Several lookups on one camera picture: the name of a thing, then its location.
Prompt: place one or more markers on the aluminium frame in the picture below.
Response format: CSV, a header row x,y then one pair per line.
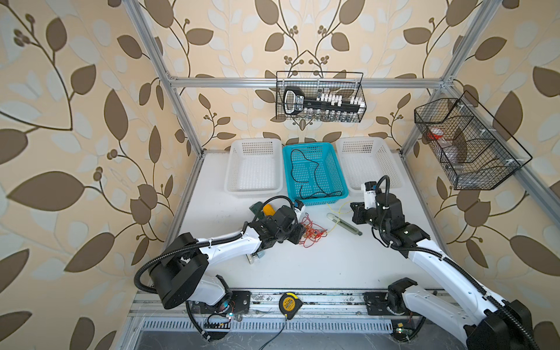
x,y
219,59

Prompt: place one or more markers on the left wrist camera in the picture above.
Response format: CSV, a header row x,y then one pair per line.
x,y
299,209

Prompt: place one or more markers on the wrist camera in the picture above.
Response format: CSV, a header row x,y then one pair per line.
x,y
369,192
299,209

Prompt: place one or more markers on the left white plastic basket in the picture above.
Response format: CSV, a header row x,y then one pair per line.
x,y
255,168

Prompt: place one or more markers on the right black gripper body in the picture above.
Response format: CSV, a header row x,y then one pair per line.
x,y
361,212

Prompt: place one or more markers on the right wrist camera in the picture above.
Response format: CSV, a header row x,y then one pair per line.
x,y
369,192

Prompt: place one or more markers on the right black wire basket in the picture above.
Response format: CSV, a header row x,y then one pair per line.
x,y
478,151

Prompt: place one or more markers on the yellow tape measure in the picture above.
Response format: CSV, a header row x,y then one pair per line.
x,y
289,305

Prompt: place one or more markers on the grey blue stapler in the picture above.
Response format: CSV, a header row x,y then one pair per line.
x,y
255,257

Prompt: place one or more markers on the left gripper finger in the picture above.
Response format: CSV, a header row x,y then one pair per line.
x,y
299,229
295,238

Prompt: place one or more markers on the teal plastic basket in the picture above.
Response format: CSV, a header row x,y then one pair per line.
x,y
314,174

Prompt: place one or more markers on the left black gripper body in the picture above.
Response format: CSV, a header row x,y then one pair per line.
x,y
295,228

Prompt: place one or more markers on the red item in basket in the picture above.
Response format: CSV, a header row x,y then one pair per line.
x,y
434,134

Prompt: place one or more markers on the green utility knife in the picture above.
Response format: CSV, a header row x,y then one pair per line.
x,y
344,224

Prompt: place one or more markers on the right white plastic basket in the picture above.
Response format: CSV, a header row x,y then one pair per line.
x,y
367,159

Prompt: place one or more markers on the black wire basket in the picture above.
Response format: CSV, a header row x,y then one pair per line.
x,y
345,83
478,151

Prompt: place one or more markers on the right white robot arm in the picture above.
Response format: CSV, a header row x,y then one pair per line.
x,y
479,318

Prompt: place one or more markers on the green pipe wrench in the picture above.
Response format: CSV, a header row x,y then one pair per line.
x,y
256,208

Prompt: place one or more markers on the white plastic basket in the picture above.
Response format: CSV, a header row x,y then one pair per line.
x,y
255,168
367,159

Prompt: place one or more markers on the back black wire basket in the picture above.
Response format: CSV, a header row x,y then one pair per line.
x,y
345,83

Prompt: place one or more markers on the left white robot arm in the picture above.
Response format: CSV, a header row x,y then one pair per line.
x,y
179,274

